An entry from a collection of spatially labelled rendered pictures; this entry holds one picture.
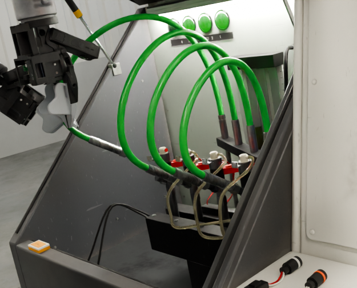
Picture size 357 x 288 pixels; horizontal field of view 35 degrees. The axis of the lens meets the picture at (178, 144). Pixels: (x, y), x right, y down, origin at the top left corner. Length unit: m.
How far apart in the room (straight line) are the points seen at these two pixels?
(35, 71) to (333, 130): 0.53
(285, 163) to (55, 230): 0.70
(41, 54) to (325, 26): 0.51
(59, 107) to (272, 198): 0.43
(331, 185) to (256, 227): 0.14
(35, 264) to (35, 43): 0.54
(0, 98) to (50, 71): 0.23
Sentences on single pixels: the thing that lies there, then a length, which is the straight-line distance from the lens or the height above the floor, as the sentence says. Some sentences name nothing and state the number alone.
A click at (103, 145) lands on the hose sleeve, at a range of 1.28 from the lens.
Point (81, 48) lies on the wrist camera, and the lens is 1.11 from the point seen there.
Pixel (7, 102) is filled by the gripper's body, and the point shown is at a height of 1.30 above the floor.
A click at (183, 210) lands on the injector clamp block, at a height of 0.98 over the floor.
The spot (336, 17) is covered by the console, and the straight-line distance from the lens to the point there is 0.96.
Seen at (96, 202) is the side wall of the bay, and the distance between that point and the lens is 1.53.
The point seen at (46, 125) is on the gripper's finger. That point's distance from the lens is 1.24.
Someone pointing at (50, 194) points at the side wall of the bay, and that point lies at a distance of 1.45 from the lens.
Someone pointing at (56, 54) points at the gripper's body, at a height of 1.38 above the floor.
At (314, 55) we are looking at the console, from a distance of 0.97.
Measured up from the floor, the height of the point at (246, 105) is 1.20.
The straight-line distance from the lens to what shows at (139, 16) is 1.28.
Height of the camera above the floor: 1.42
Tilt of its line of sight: 13 degrees down
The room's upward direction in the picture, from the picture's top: 11 degrees counter-clockwise
